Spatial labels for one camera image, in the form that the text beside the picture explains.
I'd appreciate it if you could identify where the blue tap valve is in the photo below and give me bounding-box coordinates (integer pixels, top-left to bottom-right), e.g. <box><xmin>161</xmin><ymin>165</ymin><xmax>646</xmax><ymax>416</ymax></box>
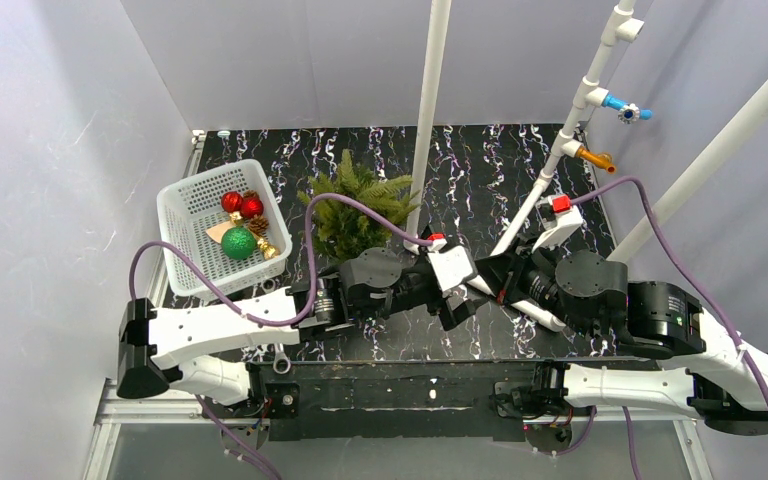
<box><xmin>602</xmin><ymin>94</ymin><xmax>653</xmax><ymax>124</ymax></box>

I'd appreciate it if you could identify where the green glitter bauble ornament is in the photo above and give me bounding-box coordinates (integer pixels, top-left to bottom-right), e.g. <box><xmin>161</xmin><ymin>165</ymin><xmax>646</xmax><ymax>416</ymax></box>
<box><xmin>220</xmin><ymin>227</ymin><xmax>258</xmax><ymax>260</ymax></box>

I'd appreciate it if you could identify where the white PVC pipe frame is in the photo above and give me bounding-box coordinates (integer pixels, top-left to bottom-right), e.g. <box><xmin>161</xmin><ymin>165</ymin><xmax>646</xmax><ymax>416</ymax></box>
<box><xmin>402</xmin><ymin>0</ymin><xmax>768</xmax><ymax>333</ymax></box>

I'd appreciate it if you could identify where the orange brass tap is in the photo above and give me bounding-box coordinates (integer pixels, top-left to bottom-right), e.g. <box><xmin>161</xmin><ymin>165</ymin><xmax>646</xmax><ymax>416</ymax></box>
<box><xmin>575</xmin><ymin>146</ymin><xmax>616</xmax><ymax>174</ymax></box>

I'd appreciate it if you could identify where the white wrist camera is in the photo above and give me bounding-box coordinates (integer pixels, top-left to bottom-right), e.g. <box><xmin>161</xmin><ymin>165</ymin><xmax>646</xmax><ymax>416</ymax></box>
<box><xmin>425</xmin><ymin>233</ymin><xmax>478</xmax><ymax>298</ymax></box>
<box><xmin>532</xmin><ymin>194</ymin><xmax>584</xmax><ymax>252</ymax></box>

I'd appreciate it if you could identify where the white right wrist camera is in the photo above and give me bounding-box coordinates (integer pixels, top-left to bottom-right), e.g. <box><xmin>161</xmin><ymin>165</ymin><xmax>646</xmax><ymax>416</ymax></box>
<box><xmin>532</xmin><ymin>194</ymin><xmax>584</xmax><ymax>252</ymax></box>

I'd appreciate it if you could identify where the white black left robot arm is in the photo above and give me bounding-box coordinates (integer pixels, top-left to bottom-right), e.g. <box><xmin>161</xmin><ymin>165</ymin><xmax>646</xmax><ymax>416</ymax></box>
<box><xmin>116</xmin><ymin>246</ymin><xmax>479</xmax><ymax>406</ymax></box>

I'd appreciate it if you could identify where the gold bell ornament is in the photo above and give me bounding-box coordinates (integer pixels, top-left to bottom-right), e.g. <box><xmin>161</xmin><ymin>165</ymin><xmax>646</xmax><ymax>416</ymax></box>
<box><xmin>257</xmin><ymin>237</ymin><xmax>280</xmax><ymax>260</ymax></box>

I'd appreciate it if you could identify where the small green christmas tree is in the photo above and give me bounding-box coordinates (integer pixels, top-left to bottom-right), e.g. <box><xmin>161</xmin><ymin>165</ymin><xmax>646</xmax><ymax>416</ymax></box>
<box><xmin>298</xmin><ymin>149</ymin><xmax>418</xmax><ymax>262</ymax></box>

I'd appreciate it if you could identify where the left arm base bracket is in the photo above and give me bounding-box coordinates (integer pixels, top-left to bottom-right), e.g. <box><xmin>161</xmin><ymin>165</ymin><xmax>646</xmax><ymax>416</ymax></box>
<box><xmin>221</xmin><ymin>357</ymin><xmax>300</xmax><ymax>451</ymax></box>

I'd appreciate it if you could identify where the red bauble ornament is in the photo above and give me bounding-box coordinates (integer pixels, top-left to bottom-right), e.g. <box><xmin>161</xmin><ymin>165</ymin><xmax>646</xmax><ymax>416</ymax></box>
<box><xmin>220</xmin><ymin>191</ymin><xmax>244</xmax><ymax>213</ymax></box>
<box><xmin>240</xmin><ymin>196</ymin><xmax>265</xmax><ymax>219</ymax></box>

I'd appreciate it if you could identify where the black front mounting rail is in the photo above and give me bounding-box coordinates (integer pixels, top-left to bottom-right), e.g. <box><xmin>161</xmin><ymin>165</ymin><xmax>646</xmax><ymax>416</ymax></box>
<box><xmin>185</xmin><ymin>359</ymin><xmax>561</xmax><ymax>443</ymax></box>

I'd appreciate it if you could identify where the silver combination wrench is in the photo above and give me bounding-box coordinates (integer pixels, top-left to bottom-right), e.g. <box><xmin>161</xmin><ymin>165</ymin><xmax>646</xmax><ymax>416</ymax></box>
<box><xmin>261</xmin><ymin>280</ymin><xmax>291</xmax><ymax>375</ymax></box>

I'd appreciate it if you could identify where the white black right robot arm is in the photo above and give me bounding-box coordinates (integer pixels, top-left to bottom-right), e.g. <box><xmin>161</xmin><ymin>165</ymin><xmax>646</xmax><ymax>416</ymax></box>
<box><xmin>477</xmin><ymin>248</ymin><xmax>768</xmax><ymax>436</ymax></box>

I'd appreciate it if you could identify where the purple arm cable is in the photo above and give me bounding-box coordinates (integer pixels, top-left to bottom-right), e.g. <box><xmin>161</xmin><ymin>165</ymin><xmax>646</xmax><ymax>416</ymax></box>
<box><xmin>128</xmin><ymin>193</ymin><xmax>435</xmax><ymax>480</ymax></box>
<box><xmin>569</xmin><ymin>176</ymin><xmax>768</xmax><ymax>480</ymax></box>

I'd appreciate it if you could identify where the brown pine cone ornament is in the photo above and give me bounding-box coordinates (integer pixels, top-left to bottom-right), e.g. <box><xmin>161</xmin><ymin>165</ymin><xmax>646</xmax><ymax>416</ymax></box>
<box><xmin>246</xmin><ymin>215</ymin><xmax>269</xmax><ymax>237</ymax></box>

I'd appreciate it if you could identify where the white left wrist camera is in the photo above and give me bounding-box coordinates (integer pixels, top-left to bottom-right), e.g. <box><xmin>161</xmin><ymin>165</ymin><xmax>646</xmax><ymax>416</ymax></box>
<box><xmin>425</xmin><ymin>233</ymin><xmax>478</xmax><ymax>298</ymax></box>

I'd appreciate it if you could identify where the white plastic basket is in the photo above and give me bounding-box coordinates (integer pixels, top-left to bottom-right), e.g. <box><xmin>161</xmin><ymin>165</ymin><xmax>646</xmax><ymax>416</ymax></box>
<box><xmin>156</xmin><ymin>159</ymin><xmax>294</xmax><ymax>294</ymax></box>

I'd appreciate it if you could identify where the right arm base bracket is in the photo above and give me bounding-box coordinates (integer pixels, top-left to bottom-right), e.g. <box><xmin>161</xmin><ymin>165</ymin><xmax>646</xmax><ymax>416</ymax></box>
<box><xmin>490</xmin><ymin>381</ymin><xmax>575</xmax><ymax>455</ymax></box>

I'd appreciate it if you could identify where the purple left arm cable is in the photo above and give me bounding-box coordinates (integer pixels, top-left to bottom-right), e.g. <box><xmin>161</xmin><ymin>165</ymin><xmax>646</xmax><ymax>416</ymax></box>
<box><xmin>128</xmin><ymin>193</ymin><xmax>435</xmax><ymax>480</ymax></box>

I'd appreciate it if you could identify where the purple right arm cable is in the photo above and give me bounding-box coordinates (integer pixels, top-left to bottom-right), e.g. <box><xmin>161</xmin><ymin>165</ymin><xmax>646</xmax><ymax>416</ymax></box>
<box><xmin>569</xmin><ymin>176</ymin><xmax>768</xmax><ymax>480</ymax></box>

